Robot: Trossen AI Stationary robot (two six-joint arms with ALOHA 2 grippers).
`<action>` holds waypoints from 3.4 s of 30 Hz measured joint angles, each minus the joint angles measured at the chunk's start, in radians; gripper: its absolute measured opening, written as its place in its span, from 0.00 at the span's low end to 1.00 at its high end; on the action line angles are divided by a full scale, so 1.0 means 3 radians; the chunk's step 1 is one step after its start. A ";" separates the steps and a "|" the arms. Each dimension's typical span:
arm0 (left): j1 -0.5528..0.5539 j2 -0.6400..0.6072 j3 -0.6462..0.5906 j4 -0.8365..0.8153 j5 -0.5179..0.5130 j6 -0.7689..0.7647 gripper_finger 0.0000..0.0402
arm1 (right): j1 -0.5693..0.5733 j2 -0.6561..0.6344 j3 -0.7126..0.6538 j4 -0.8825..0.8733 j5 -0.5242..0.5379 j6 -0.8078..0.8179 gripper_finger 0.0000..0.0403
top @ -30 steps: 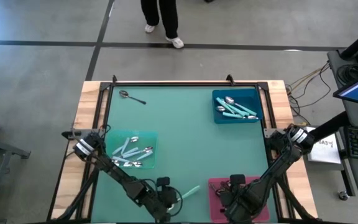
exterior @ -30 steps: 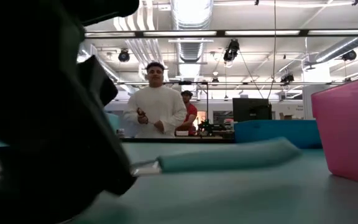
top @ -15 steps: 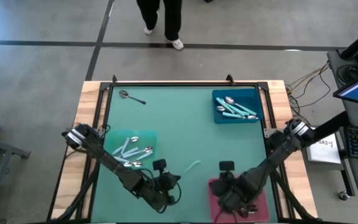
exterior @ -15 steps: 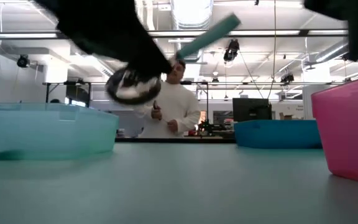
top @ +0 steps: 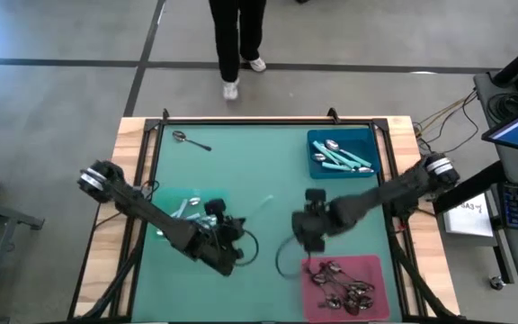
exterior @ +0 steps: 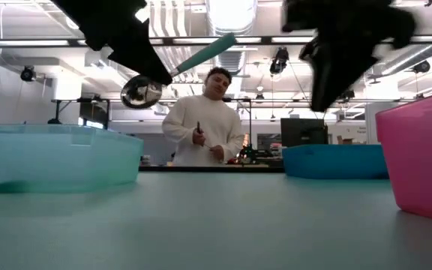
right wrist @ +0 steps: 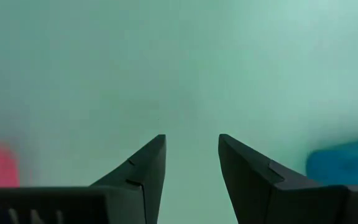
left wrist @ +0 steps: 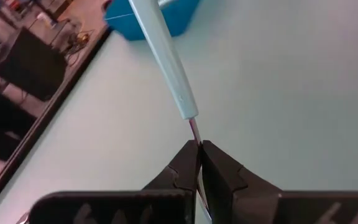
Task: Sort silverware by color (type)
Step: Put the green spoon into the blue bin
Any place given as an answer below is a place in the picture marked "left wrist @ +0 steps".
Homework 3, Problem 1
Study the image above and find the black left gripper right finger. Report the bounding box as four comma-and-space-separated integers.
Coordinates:
201, 140, 358, 224

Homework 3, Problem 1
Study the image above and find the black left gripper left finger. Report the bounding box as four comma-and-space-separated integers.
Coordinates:
29, 140, 201, 224

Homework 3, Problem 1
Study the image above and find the light-blue-handled steel spoon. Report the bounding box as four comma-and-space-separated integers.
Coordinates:
128, 0, 213, 224

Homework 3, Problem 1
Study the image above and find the green table mat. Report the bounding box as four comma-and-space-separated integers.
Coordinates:
0, 0, 358, 224

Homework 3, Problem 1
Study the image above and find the blue plastic bin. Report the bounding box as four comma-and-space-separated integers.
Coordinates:
104, 0, 200, 42

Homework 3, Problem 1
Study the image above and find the black aluminium table frame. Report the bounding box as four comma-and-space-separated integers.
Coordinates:
0, 26, 113, 215

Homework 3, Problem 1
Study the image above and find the tan floor cable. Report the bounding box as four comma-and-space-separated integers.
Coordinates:
63, 29, 95, 63

